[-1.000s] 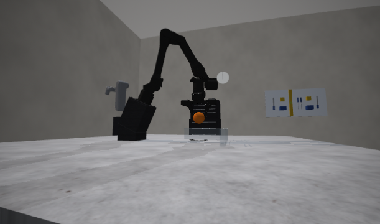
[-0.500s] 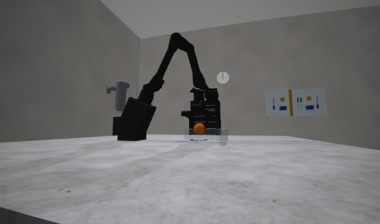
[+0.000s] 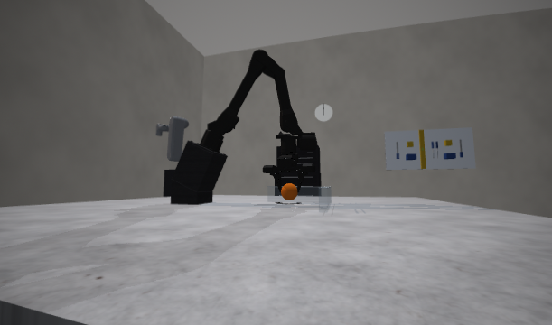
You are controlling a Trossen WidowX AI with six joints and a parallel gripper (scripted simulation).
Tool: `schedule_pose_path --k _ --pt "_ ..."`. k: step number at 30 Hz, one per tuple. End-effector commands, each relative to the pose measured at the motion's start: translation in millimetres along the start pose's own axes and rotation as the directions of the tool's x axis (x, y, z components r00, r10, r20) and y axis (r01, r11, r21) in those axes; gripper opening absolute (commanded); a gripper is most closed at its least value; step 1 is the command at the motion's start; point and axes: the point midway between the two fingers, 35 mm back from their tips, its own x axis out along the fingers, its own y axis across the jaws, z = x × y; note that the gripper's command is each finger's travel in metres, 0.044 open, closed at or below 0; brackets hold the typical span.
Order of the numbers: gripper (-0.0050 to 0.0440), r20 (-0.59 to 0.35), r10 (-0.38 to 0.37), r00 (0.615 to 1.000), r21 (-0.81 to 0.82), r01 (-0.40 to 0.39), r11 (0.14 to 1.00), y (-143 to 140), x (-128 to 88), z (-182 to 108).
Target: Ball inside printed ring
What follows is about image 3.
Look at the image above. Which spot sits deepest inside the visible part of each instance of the orange ball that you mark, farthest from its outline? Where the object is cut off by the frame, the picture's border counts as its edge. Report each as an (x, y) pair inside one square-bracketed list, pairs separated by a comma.
[(289, 191)]

